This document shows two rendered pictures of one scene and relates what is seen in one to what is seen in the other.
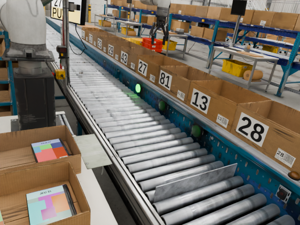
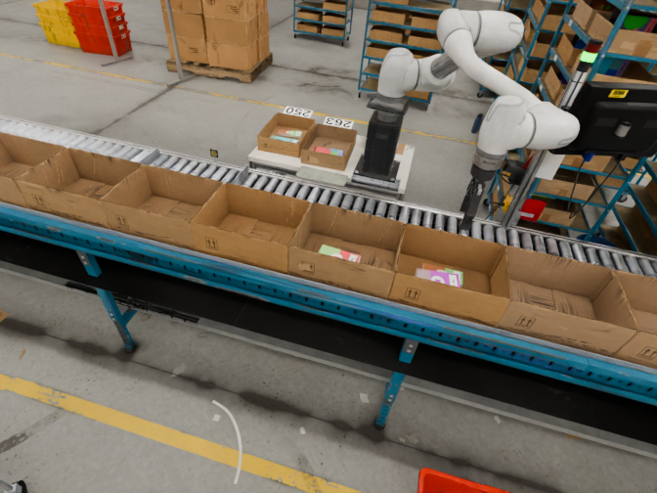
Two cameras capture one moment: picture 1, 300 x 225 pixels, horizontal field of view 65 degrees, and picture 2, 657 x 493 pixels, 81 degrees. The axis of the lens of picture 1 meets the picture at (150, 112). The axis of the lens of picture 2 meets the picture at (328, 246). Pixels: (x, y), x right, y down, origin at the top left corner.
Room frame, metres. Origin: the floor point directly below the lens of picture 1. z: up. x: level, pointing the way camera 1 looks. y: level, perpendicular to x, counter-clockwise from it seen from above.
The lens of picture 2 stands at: (2.43, -1.12, 1.99)
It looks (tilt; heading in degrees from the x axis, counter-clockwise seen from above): 42 degrees down; 133
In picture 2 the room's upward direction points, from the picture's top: 6 degrees clockwise
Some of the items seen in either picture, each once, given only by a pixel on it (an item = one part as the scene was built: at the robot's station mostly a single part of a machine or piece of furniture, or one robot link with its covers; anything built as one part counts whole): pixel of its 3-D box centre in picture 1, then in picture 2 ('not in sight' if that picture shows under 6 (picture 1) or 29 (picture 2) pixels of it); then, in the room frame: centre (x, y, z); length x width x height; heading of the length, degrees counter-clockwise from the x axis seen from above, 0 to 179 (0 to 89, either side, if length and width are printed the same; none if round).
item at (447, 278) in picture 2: not in sight; (436, 288); (2.06, -0.10, 0.92); 0.16 x 0.11 x 0.07; 39
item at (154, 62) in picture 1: (160, 69); (447, 273); (2.06, -0.04, 0.96); 0.39 x 0.29 x 0.17; 32
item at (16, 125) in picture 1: (35, 101); (381, 144); (1.16, 0.62, 0.91); 0.26 x 0.26 x 0.33; 32
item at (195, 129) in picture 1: (195, 131); not in sight; (1.26, -0.28, 0.81); 0.07 x 0.01 x 0.07; 32
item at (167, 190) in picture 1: (198, 181); (230, 191); (0.85, -0.26, 0.76); 0.46 x 0.01 x 0.09; 122
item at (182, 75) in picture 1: (187, 83); (347, 249); (1.72, -0.25, 0.96); 0.39 x 0.29 x 0.17; 32
